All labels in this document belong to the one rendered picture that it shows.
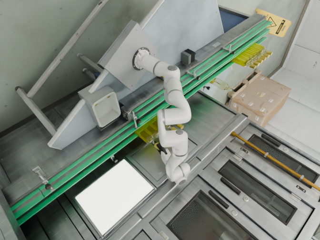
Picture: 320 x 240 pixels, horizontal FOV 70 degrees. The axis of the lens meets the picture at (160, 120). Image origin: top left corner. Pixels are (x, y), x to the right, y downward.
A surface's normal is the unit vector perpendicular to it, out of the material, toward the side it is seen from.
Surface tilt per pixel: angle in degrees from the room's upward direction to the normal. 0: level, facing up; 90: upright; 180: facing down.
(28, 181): 90
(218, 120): 90
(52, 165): 90
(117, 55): 2
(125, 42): 2
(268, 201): 90
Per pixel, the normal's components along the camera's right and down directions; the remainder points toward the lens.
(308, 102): -0.05, -0.65
